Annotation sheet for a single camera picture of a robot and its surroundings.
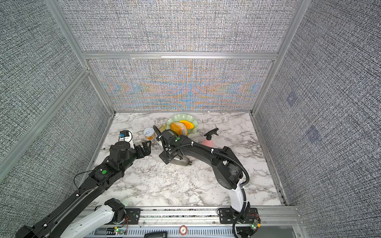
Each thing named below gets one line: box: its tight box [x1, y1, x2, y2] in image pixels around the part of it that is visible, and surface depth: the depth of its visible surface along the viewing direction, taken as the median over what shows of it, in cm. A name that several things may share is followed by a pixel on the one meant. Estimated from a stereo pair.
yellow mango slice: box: [179, 119, 195, 129], surface depth 108 cm
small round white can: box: [143, 126, 155, 141], surface depth 102 cm
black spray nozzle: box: [203, 127, 219, 141], surface depth 87 cm
